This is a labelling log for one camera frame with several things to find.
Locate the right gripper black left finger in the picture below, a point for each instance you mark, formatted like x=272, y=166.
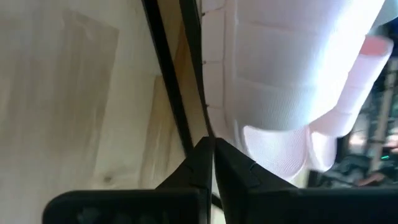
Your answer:
x=155, y=205

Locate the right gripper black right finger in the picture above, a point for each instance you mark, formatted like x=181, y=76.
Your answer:
x=280, y=205

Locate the pink rubber slide sandal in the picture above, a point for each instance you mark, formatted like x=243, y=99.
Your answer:
x=273, y=77
x=357, y=87

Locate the wooden shelf with black frame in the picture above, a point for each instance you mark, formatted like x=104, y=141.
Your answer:
x=161, y=62

